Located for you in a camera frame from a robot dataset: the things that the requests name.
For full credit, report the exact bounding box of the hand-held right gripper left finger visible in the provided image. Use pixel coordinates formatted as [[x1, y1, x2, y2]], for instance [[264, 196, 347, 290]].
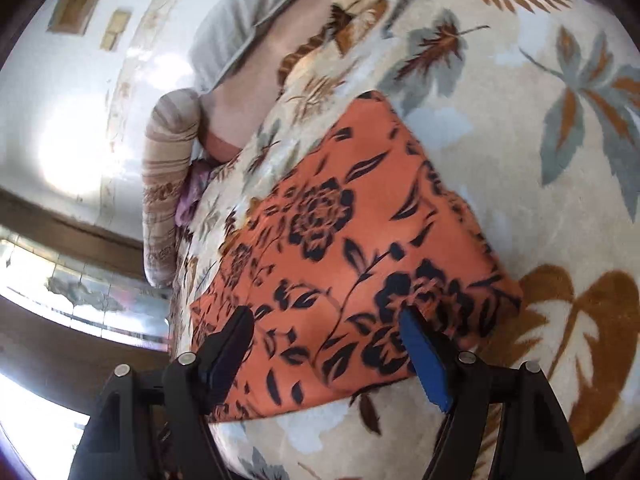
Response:
[[70, 305, 256, 480]]

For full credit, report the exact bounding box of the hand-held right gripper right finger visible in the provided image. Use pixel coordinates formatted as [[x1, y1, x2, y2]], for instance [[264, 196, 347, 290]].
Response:
[[400, 306, 586, 480]]

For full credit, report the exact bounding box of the orange floral cloth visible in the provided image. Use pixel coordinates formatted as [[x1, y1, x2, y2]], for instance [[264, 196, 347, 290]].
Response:
[[189, 91, 524, 423]]

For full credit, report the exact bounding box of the purple cloth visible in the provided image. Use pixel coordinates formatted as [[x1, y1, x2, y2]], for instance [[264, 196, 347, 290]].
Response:
[[175, 160, 213, 226]]

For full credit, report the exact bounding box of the beige striped floral pillow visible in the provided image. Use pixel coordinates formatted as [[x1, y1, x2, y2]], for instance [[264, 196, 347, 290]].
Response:
[[142, 88, 203, 288]]

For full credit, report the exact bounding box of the cream leaf-print blanket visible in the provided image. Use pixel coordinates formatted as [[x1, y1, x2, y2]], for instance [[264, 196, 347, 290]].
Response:
[[170, 0, 640, 480]]

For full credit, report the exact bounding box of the pink bed sheet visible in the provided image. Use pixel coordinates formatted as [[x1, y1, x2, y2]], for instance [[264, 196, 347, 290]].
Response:
[[197, 0, 381, 166]]

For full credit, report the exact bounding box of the dark wooden window frame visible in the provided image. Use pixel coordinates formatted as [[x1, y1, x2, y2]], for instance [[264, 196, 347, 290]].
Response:
[[0, 187, 176, 418]]

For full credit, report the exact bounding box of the small wall frame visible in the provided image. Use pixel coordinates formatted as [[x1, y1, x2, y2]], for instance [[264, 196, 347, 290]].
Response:
[[99, 8, 133, 53]]

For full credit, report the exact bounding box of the large wall frame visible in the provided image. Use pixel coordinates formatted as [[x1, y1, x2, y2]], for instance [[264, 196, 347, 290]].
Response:
[[47, 0, 117, 36]]

